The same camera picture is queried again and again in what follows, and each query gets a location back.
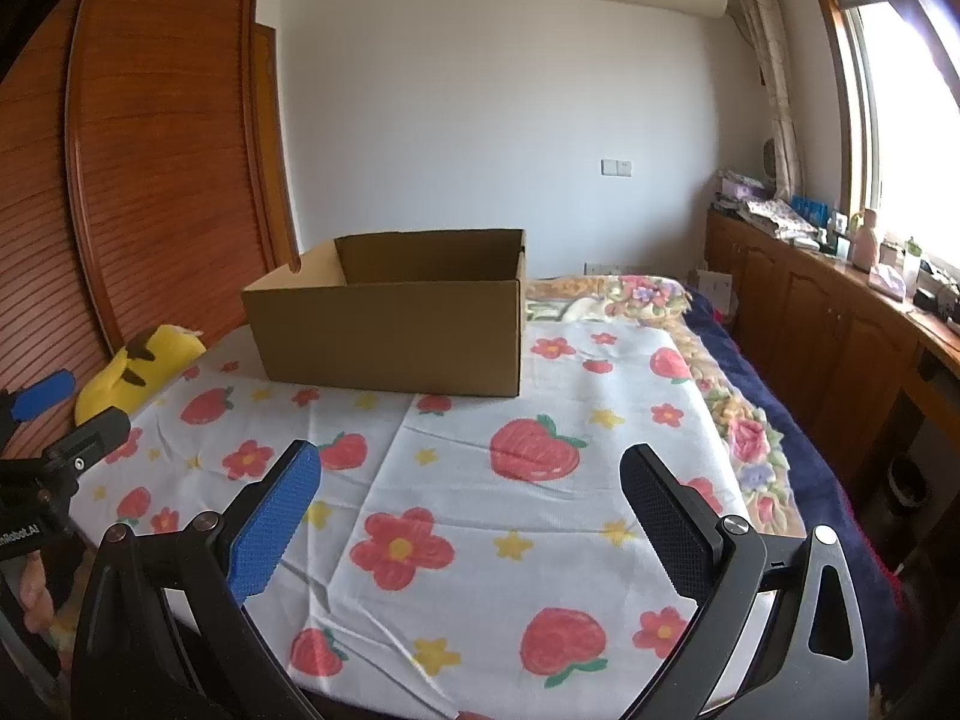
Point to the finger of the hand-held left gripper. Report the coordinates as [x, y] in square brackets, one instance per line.
[45, 394]
[94, 439]

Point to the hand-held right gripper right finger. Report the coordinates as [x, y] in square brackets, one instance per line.
[667, 525]

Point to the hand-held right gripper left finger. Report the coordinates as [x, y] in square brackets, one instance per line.
[274, 517]

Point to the brown cardboard box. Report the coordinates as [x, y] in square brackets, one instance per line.
[390, 337]

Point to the person's left hand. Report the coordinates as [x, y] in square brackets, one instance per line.
[36, 596]

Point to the yellow plush toy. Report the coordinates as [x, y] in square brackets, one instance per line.
[127, 382]

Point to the wide louvred wardrobe door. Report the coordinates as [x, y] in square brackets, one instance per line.
[37, 240]

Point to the navy blue blanket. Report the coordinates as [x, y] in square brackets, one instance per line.
[817, 465]

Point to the strawberry print white cloth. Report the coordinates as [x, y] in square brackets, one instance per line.
[450, 480]

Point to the white paper bag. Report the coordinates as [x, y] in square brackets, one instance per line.
[716, 292]

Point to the dark round bin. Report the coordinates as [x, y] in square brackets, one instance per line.
[909, 495]

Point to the long wooden cabinet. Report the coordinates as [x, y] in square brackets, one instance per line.
[825, 330]

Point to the framed louvred wardrobe door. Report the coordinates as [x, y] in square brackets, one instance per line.
[172, 150]

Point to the pink tissue pack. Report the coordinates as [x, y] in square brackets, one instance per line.
[889, 281]

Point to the plain wooden door panel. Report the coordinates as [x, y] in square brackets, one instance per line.
[274, 142]

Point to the pink bottle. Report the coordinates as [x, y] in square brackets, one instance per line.
[866, 244]

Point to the pink printed box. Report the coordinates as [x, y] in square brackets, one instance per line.
[741, 186]

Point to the row of blue bottles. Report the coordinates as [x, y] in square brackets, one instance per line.
[810, 206]

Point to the white bottle green cap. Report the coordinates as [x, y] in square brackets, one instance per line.
[910, 274]

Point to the round grey fan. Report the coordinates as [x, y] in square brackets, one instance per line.
[772, 156]

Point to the patterned beige curtain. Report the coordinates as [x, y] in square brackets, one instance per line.
[772, 75]

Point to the wooden framed window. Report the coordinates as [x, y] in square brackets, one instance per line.
[900, 90]

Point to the white wall socket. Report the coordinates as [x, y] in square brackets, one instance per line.
[602, 268]

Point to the white wall switch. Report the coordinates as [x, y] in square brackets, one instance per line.
[616, 166]

